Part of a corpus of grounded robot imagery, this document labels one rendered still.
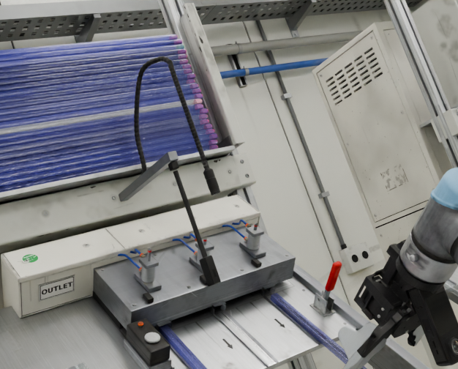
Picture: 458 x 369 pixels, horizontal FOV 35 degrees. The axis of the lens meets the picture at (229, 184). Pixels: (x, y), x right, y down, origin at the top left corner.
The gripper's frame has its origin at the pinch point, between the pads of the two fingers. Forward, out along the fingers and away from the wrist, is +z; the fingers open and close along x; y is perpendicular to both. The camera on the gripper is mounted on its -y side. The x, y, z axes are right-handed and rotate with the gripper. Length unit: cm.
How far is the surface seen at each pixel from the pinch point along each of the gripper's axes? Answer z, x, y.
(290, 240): 136, -129, 123
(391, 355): 5.2, -7.9, 2.4
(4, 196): 1, 39, 53
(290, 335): 8.1, 3.9, 14.1
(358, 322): 6.2, -7.9, 10.6
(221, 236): 8.2, 2.5, 38.2
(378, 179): 41, -85, 68
